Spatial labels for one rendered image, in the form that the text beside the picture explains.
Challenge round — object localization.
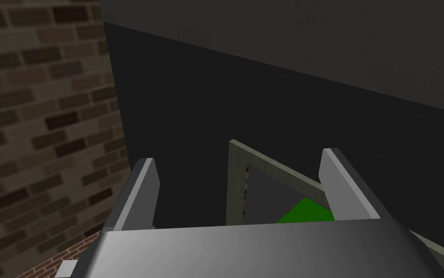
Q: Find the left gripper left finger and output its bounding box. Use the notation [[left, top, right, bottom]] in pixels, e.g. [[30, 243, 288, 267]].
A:
[[104, 157, 161, 232]]

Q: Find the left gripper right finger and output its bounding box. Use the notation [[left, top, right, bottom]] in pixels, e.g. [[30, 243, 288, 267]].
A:
[[318, 147, 392, 222]]

